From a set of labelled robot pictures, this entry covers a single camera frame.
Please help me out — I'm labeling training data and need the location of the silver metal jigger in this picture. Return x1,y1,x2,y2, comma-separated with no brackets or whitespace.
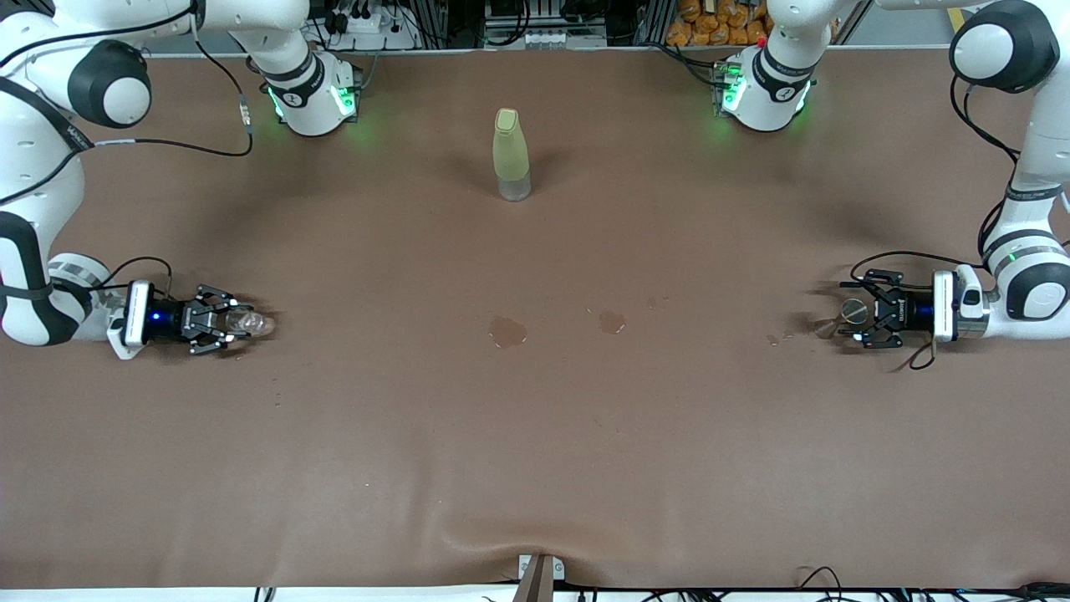
815,298,871,339

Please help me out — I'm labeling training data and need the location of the clear glass measuring cup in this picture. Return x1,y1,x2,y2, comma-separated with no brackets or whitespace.
219,307,274,339

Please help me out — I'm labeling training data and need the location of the large brown liquid spill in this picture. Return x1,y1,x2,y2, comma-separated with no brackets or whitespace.
489,315,529,349

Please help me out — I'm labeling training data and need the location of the orange packaged goods pile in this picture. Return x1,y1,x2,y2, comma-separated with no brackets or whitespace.
665,0,774,48

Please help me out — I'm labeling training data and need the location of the white power strip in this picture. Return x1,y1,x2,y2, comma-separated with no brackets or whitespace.
322,8,416,53

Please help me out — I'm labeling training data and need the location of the yellow-green bottle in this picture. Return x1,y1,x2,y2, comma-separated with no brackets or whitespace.
492,107,532,202

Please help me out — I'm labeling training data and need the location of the brown table cloth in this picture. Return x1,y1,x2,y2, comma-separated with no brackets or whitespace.
0,46,1070,591

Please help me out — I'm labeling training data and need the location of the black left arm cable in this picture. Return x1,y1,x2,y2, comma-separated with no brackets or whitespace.
850,75,1025,371

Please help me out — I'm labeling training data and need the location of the metal table edge bracket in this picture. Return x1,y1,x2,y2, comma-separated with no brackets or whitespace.
512,554,566,602

